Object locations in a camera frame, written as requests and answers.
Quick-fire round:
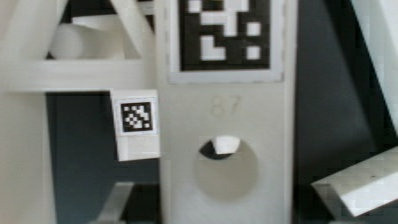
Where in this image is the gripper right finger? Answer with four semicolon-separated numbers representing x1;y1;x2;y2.
314;186;355;224

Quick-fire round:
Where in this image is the white chair back frame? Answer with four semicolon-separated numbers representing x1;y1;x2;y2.
0;0;298;224

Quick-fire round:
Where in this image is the white chair leg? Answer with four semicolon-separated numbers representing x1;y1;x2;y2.
109;90;159;161
211;135;241;155

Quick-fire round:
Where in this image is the white U-shaped obstacle fence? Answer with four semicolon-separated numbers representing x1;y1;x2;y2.
310;0;398;218

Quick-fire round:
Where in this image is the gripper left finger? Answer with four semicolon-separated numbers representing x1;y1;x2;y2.
86;182;134;224

